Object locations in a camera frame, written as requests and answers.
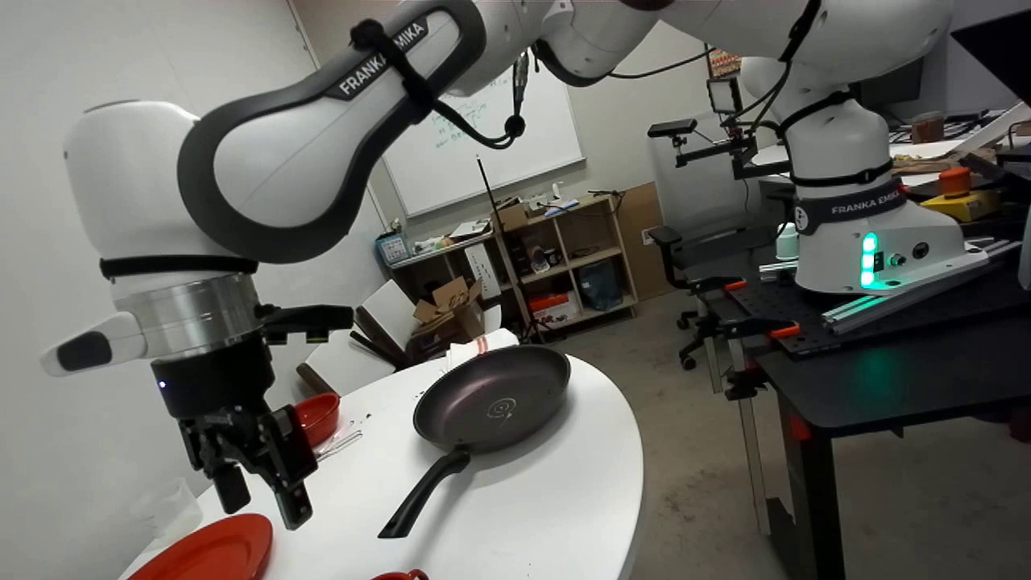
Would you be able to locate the round white pedestal table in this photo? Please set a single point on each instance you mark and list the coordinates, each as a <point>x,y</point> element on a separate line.
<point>601,486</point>

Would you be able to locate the blue storage bin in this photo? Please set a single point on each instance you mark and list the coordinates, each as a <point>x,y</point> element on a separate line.
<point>601,289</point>

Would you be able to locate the blue translucent container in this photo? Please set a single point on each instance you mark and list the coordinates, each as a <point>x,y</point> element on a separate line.
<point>393,250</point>

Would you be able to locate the white whiteboard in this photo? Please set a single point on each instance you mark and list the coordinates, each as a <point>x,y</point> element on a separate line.
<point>484,162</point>

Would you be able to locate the black monitor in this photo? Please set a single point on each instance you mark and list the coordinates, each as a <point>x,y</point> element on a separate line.
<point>1003,52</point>

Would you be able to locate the flat cardboard sheet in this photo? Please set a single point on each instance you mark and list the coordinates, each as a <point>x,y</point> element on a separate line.
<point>642,235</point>

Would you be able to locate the white towel red stripe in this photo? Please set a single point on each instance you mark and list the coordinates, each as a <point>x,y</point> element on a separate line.
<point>484,345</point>

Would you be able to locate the thin wooden pole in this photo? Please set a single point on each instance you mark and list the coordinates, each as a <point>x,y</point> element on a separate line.
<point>499,245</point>

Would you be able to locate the black office chair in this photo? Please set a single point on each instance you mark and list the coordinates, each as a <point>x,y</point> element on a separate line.
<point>688,259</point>

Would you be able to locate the black desk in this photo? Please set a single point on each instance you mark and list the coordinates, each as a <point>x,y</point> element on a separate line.
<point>912,375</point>

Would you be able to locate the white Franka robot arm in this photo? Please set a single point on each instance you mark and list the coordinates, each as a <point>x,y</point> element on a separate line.
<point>290,162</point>

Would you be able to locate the red bowl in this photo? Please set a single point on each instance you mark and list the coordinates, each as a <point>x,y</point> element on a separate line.
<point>320,417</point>

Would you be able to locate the red white box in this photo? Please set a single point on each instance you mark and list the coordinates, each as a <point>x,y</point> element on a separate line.
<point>551,310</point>

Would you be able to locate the red mug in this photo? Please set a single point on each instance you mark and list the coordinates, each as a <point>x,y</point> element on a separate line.
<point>404,574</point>

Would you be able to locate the black frying pan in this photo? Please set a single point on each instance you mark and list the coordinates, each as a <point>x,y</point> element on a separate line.
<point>493,404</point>

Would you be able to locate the red plate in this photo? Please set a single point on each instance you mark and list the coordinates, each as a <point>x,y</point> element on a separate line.
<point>210,551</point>

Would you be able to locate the brown cardboard box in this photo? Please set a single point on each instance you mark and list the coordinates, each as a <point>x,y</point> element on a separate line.
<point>446,310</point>

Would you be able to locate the wooden side table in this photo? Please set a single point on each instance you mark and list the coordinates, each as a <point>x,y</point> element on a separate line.
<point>452,256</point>

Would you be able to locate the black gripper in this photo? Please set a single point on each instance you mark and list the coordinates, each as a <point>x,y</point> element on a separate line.
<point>219,389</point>

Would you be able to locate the wooden cube shelf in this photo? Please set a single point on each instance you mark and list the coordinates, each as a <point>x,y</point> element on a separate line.
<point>559,270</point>

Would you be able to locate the clear plastic cup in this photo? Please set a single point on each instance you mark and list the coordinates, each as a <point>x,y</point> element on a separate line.
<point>163,509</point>

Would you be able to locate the black articulated mount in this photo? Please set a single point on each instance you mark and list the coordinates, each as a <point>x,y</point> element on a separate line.
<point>671,126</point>

